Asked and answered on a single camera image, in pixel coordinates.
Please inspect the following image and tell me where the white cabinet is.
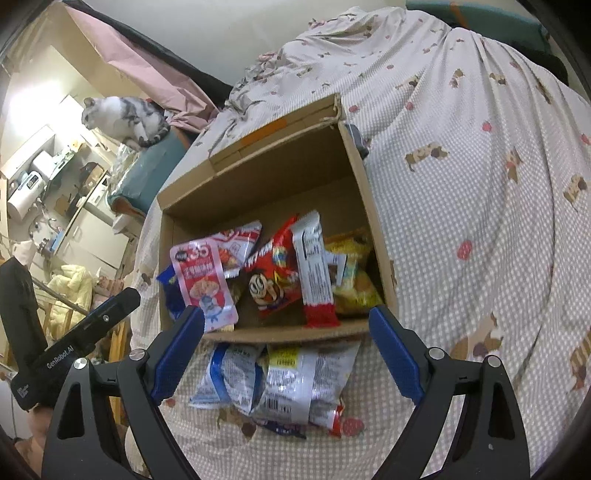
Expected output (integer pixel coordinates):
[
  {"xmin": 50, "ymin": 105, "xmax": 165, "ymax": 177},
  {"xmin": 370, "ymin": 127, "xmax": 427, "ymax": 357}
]
[{"xmin": 46, "ymin": 198, "xmax": 134, "ymax": 278}]

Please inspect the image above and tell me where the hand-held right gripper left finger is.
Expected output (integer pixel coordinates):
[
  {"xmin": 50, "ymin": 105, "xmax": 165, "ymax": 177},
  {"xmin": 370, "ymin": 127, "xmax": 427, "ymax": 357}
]
[{"xmin": 41, "ymin": 305, "xmax": 206, "ymax": 480}]

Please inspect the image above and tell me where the small grey pouch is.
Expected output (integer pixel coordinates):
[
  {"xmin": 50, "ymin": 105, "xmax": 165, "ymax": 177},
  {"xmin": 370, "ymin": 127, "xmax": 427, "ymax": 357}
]
[{"xmin": 344, "ymin": 124, "xmax": 370, "ymax": 160}]

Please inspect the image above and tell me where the teal pillow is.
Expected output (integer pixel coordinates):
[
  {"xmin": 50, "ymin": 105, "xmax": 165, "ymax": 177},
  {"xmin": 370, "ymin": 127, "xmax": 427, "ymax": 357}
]
[{"xmin": 406, "ymin": 0, "xmax": 555, "ymax": 42}]

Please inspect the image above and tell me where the blue white snack packet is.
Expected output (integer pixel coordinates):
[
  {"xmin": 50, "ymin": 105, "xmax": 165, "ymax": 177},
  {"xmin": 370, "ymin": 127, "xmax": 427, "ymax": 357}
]
[{"xmin": 188, "ymin": 342, "xmax": 266, "ymax": 416}]

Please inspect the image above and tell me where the cardboard box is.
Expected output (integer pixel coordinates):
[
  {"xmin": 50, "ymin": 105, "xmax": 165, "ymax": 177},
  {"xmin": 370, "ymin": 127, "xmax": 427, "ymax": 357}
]
[{"xmin": 157, "ymin": 92, "xmax": 400, "ymax": 344}]

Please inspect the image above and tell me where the white red snack packet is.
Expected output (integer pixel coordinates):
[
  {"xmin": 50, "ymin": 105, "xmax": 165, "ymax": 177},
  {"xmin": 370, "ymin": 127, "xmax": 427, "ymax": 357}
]
[{"xmin": 212, "ymin": 220, "xmax": 263, "ymax": 278}]

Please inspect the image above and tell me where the teal cushion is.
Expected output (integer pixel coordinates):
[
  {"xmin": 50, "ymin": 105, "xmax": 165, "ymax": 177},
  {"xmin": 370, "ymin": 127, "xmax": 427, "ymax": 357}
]
[{"xmin": 107, "ymin": 127, "xmax": 195, "ymax": 215}]

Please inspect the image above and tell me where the red white bar wrapper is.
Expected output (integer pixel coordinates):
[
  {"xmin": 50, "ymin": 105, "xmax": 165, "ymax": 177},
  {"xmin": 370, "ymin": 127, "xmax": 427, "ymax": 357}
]
[{"xmin": 291, "ymin": 210, "xmax": 340, "ymax": 328}]

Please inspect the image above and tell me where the yellow snack packet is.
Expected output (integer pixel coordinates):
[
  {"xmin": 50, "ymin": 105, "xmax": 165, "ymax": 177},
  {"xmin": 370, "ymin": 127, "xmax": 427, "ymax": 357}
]
[{"xmin": 323, "ymin": 231, "xmax": 384, "ymax": 317}]

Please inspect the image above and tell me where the dark blue snack packet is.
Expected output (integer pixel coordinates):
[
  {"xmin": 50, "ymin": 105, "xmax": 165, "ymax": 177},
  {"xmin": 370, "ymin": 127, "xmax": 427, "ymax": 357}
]
[{"xmin": 157, "ymin": 267, "xmax": 188, "ymax": 321}]

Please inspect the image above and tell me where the dark blue wrapper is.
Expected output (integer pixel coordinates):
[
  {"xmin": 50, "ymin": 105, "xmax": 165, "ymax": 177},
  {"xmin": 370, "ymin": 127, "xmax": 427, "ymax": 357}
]
[{"xmin": 265, "ymin": 420, "xmax": 308, "ymax": 440}]

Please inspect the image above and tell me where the white appliance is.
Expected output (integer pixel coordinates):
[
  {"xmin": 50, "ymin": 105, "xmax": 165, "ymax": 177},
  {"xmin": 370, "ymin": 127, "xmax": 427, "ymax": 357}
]
[{"xmin": 7, "ymin": 171, "xmax": 47, "ymax": 222}]

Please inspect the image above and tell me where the yellow jacket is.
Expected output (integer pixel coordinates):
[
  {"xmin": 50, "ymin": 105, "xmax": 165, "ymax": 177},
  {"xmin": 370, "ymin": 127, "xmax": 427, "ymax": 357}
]
[{"xmin": 46, "ymin": 264, "xmax": 95, "ymax": 333}]

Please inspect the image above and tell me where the red candy bag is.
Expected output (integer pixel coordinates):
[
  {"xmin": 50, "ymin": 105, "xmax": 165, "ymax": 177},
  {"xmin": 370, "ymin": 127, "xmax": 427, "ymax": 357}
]
[{"xmin": 242, "ymin": 215, "xmax": 308, "ymax": 321}]

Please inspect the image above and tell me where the person's left forearm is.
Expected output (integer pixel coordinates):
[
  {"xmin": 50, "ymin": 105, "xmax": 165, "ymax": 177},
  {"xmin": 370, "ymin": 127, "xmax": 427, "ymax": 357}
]
[{"xmin": 14, "ymin": 406, "xmax": 54, "ymax": 469}]

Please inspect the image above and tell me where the grey white cat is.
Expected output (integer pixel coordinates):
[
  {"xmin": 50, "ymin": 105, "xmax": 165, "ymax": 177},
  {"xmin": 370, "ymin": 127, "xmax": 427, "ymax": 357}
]
[{"xmin": 82, "ymin": 95, "xmax": 171, "ymax": 151}]

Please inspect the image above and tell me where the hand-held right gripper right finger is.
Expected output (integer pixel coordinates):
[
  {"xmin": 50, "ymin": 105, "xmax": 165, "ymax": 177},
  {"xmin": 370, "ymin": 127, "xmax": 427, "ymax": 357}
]
[{"xmin": 368, "ymin": 305, "xmax": 532, "ymax": 480}]

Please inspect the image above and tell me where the printed checkered blanket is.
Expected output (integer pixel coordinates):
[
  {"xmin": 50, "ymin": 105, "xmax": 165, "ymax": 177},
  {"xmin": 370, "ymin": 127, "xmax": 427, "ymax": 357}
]
[{"xmin": 129, "ymin": 4, "xmax": 591, "ymax": 480}]

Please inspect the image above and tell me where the pink snack packet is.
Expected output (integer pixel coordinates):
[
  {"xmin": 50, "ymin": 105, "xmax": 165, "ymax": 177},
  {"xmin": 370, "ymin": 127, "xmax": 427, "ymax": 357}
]
[{"xmin": 169, "ymin": 237, "xmax": 240, "ymax": 333}]

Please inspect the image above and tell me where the large silver snack bag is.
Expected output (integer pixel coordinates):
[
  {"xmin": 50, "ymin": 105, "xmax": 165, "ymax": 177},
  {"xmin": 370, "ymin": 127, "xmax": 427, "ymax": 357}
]
[{"xmin": 249, "ymin": 339, "xmax": 363, "ymax": 437}]

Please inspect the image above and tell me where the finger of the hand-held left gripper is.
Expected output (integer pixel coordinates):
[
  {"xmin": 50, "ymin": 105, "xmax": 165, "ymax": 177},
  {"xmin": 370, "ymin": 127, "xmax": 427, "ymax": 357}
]
[{"xmin": 85, "ymin": 287, "xmax": 141, "ymax": 347}]

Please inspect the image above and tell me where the pink cloth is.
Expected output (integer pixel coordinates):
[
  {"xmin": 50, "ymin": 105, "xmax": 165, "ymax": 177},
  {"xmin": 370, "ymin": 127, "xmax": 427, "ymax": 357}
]
[{"xmin": 65, "ymin": 2, "xmax": 234, "ymax": 134}]

